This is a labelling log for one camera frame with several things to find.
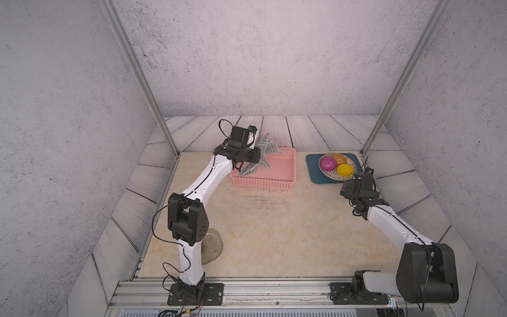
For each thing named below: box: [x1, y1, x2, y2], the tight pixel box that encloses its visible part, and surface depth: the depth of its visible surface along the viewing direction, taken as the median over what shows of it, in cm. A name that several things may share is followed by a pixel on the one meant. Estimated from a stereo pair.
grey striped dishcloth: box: [238, 132, 283, 177], surface depth 89 cm
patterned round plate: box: [318, 152, 358, 181], surface depth 110 cm
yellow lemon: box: [336, 163, 354, 177], surface depth 110 cm
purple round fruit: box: [320, 155, 337, 172], surface depth 110 cm
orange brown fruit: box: [332, 153, 348, 166], surface depth 112 cm
